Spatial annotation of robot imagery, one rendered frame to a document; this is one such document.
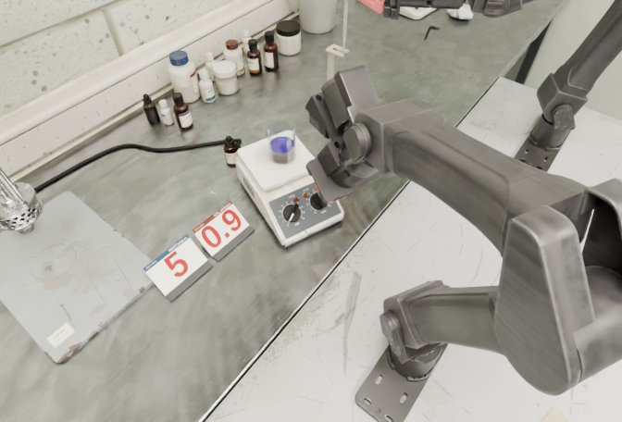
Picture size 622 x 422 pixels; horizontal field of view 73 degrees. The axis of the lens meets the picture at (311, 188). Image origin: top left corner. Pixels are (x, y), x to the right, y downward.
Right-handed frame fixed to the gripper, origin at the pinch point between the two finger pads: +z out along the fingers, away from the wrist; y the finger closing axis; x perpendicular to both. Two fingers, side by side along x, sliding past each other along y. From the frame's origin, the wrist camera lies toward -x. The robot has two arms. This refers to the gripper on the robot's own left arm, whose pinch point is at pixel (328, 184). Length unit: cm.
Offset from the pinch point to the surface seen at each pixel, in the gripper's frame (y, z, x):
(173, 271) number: 27.6, 10.5, 1.7
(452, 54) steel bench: -62, 27, -22
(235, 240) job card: 15.9, 12.6, 1.1
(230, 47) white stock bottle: -5, 31, -45
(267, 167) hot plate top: 5.8, 8.5, -8.2
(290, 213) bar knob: 6.3, 6.1, 1.3
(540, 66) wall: -140, 67, -16
